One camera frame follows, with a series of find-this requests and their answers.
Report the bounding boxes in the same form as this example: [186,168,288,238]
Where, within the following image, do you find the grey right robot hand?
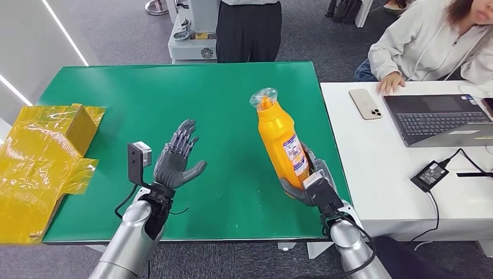
[279,142,339,208]

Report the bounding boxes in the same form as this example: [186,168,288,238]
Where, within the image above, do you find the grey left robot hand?
[152,119,208,190]

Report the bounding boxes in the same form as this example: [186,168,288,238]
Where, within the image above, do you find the seated person's right hand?
[376,71,406,96]

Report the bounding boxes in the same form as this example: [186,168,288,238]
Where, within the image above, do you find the beige smartphone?
[349,88,383,121]

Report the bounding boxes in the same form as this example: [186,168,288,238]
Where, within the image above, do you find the orange plastic bottle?
[248,87,311,190]

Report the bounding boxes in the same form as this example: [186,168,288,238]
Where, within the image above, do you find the seated person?
[354,0,493,96]

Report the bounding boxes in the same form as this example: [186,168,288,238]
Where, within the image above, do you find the dark grey laptop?
[383,93,493,148]

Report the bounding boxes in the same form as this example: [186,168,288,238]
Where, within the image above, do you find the white furniture panel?
[354,0,374,28]

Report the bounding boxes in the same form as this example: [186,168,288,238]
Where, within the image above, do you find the black chair legs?
[324,0,363,26]

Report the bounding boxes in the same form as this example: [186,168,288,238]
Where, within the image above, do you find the black power adapter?
[410,160,450,193]

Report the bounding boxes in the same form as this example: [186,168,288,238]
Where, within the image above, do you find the grey machine base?
[167,0,222,65]

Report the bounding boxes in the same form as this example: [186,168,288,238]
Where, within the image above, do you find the black seat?
[371,235,463,279]

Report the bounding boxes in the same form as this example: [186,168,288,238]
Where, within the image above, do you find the yellow film-wrapped cardboard box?
[0,103,106,245]

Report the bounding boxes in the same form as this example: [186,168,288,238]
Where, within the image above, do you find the standing person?
[215,0,283,63]

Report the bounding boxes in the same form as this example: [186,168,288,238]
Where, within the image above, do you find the round metal stand base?
[144,0,169,16]

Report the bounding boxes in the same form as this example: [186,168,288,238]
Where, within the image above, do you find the white desk leg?
[476,240,493,258]

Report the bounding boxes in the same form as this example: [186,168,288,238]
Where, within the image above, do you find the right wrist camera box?
[303,170,345,217]

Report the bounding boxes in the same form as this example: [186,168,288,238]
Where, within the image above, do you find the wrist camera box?
[303,170,345,217]
[127,141,152,189]

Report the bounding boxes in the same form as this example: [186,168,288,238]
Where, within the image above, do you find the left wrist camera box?
[127,141,152,189]

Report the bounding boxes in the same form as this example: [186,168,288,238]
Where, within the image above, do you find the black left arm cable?
[114,184,140,220]

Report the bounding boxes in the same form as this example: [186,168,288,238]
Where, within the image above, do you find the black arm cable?
[114,184,140,220]
[321,214,377,279]

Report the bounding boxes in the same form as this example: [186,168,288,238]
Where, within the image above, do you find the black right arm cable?
[321,214,377,279]

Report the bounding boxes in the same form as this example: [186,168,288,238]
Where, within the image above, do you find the black laptop charging cable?
[439,148,493,174]

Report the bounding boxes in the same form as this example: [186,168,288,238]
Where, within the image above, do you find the black mains cable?
[409,190,441,244]

